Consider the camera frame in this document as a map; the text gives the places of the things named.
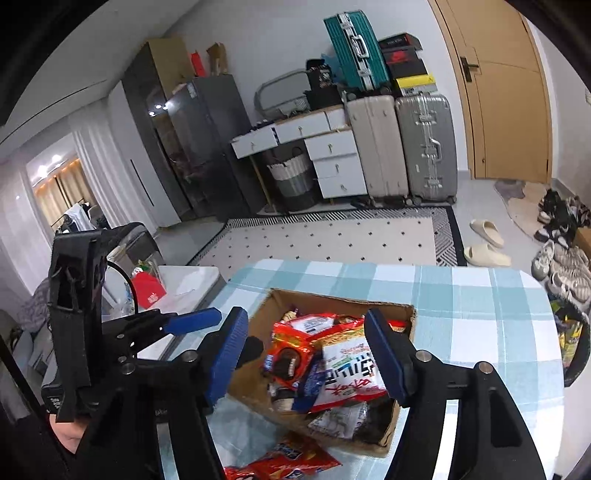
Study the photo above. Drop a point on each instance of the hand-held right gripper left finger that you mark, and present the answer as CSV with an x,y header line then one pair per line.
x,y
226,360

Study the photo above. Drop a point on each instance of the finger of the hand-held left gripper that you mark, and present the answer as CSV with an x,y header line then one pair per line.
x,y
251,350
194,321

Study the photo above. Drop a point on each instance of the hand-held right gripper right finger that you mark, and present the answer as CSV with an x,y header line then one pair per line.
x,y
388,360

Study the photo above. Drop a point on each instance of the red cookie packet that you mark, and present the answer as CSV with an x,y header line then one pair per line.
x,y
286,461
288,357

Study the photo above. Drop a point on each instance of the brown cardboard box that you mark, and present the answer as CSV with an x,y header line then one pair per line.
x,y
251,392

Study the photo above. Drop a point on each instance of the white red noodle packet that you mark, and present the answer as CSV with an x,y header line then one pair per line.
x,y
346,374

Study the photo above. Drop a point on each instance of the blue snack packet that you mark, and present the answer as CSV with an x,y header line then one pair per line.
x,y
311,383

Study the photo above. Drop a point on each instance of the red white snack packet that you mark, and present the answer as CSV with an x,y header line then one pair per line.
x,y
314,323

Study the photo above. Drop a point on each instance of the white printed snack packet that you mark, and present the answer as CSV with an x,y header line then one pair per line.
x,y
337,420

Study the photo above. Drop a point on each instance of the person's left hand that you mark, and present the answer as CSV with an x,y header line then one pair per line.
x,y
69,438

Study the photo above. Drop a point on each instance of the white side table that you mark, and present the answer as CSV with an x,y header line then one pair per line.
x,y
184,281

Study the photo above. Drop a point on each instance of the red gift bag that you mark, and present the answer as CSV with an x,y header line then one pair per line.
x,y
147,290

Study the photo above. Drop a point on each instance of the grey chair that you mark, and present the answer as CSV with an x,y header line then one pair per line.
x,y
138,244

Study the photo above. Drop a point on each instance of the beige curtain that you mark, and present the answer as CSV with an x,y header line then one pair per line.
x,y
60,189

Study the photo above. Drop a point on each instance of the patterned rug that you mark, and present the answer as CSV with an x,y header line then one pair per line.
x,y
323,235

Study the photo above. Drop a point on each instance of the beige slipper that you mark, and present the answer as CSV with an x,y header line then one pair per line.
x,y
487,230
487,254

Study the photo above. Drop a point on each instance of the grey white woven basket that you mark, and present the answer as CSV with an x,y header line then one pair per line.
x,y
291,180

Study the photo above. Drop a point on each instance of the dark grey fridge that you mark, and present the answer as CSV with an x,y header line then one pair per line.
x,y
217,138

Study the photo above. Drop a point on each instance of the group of shoes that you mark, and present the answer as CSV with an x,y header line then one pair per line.
x,y
563,272

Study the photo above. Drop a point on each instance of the dark tall cabinet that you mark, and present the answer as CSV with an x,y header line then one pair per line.
x,y
143,115

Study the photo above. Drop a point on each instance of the beige suitcase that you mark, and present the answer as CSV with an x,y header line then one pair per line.
x,y
376,147

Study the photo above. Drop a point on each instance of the irregular floor mat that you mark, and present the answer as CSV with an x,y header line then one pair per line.
x,y
521,194

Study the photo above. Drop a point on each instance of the silver suitcase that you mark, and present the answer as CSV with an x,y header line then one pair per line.
x,y
425,147

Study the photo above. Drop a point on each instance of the white desk with drawers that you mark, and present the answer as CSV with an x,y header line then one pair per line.
x,y
332,147

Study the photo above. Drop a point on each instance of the pile of black shoes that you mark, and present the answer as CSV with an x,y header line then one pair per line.
x,y
558,214

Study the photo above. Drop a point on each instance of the arched mirror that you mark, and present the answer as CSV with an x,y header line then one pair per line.
x,y
277,97

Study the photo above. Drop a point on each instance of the small red bag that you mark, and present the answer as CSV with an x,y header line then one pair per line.
x,y
198,64

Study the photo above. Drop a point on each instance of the yellow black box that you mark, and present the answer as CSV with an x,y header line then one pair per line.
x,y
413,84

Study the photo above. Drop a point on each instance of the black printed bag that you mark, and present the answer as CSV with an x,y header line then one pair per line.
x,y
319,71

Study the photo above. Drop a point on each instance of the wooden door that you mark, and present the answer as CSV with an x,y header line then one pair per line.
x,y
503,92

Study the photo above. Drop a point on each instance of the black red shoe box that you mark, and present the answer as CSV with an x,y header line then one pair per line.
x,y
401,56

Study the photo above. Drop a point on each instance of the teal suitcase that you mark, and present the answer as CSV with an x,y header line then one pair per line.
x,y
355,50

